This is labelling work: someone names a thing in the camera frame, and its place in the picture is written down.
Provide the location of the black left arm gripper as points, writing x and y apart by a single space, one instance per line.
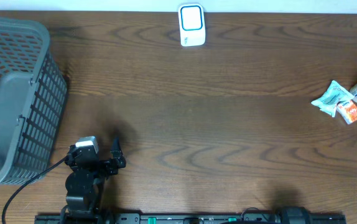
109 167

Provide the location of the green toilet tissue pack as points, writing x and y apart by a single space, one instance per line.
334 95

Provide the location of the orange snack box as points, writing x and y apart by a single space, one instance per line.
348 111

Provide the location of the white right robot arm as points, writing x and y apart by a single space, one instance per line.
293 215

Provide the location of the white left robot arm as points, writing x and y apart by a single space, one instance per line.
85 184

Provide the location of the white barcode scanner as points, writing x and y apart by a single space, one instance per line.
191 25

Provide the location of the dark grey plastic basket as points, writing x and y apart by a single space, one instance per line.
33 93

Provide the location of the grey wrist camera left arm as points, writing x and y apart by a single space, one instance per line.
88 141

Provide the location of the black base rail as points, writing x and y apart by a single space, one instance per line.
133 218

